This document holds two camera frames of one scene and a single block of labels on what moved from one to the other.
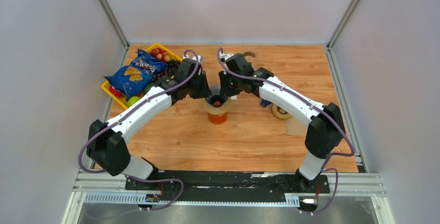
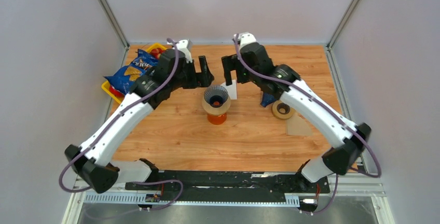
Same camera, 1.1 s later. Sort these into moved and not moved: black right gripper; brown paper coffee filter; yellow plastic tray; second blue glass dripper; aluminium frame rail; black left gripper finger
Moved: black left gripper finger; black right gripper
Not moved: aluminium frame rail; yellow plastic tray; second blue glass dripper; brown paper coffee filter
